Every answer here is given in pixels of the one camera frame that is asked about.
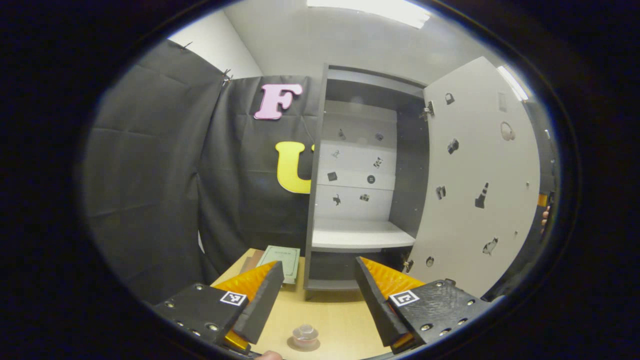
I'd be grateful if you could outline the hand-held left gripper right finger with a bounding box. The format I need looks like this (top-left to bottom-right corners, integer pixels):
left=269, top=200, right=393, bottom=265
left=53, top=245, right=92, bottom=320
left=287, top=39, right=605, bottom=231
left=355, top=256, right=496, bottom=355

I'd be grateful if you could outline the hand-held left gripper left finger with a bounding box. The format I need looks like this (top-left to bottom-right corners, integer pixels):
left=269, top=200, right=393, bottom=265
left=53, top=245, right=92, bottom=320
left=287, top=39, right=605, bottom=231
left=150, top=260, right=285, bottom=353

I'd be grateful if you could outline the clear bottle with pink label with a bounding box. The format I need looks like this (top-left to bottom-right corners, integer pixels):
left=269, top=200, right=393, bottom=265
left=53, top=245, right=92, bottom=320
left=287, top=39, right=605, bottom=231
left=292, top=324, right=320, bottom=349

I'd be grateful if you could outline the round brown coaster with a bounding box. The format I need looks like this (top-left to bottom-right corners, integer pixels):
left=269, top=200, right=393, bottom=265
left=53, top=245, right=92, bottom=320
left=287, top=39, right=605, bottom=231
left=287, top=336, right=321, bottom=352

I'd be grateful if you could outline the grey cabinet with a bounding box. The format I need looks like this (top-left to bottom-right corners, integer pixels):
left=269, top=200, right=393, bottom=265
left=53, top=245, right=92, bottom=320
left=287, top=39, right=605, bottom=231
left=303, top=63, right=432, bottom=301

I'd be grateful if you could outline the green notebook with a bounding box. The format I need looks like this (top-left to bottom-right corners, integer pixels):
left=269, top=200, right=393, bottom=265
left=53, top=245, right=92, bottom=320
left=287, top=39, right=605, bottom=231
left=256, top=245, right=302, bottom=286

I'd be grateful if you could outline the long ceiling light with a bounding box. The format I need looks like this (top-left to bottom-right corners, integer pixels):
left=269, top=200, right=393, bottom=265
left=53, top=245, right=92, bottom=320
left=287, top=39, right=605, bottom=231
left=496, top=65, right=530, bottom=102
left=306, top=0, right=432, bottom=29

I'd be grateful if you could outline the black backdrop cloth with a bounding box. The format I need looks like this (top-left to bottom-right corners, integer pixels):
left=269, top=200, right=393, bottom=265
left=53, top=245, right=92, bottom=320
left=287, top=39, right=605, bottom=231
left=82, top=39, right=558, bottom=306

